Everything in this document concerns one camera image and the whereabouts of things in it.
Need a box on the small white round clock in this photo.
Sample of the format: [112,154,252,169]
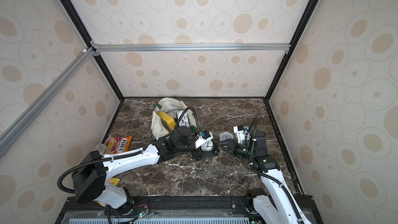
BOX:
[219,132,234,141]

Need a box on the yellow square alarm clock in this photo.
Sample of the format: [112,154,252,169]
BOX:
[158,111,176,132]

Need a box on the cream canvas tote bag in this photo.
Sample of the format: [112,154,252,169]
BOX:
[151,97,198,138]

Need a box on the white clock black back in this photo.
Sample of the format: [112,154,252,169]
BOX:
[177,110,190,127]

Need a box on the small black twin-bell clock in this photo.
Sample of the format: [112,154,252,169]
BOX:
[200,140,219,160]

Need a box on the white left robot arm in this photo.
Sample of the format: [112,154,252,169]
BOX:
[57,124,212,209]

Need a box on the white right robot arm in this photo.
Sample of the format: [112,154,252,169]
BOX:
[218,116,310,224]

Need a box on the Fox's candy bag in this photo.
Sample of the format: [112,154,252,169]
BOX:
[104,136,132,153]

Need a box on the yellow snack packet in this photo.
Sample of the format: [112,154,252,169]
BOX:
[107,177,121,186]

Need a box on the clear plastic jar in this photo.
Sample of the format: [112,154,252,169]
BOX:
[92,144,111,155]

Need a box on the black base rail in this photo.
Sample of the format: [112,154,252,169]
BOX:
[55,195,321,224]

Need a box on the aluminium frame bar rear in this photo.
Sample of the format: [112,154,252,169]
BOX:
[86,43,291,54]

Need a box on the aluminium frame bar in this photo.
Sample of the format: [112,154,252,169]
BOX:
[1,47,94,157]
[86,43,291,54]

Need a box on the aluminium frame bar left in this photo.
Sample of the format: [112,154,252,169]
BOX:
[1,47,94,157]

